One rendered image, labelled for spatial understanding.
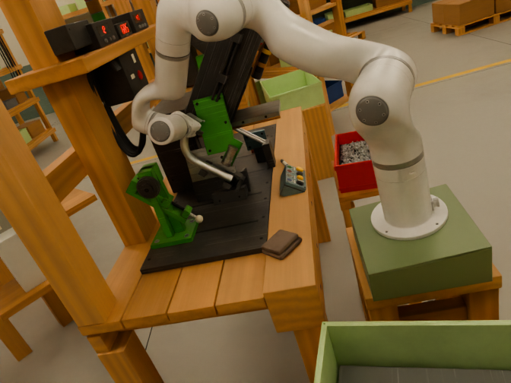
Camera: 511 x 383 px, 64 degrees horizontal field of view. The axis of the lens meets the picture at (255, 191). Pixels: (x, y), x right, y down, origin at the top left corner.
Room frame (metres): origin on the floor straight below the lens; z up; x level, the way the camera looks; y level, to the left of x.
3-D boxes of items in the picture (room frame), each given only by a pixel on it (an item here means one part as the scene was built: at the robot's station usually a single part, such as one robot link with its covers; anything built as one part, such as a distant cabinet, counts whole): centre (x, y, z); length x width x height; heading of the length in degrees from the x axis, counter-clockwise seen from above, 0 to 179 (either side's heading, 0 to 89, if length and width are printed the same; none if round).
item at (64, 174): (1.69, 0.47, 1.23); 1.30 x 0.05 x 0.09; 168
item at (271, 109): (1.66, -0.01, 1.11); 0.39 x 0.16 x 0.03; 78
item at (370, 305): (0.88, -0.36, 0.83); 0.32 x 0.32 x 0.04; 79
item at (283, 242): (0.99, -0.03, 0.91); 0.10 x 0.08 x 0.03; 128
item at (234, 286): (1.61, 0.11, 0.44); 1.49 x 0.70 x 0.88; 168
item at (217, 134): (1.52, 0.06, 1.17); 0.13 x 0.12 x 0.20; 168
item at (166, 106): (1.74, 0.22, 1.07); 0.30 x 0.18 x 0.34; 168
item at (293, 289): (1.55, -0.17, 0.83); 1.50 x 0.14 x 0.15; 168
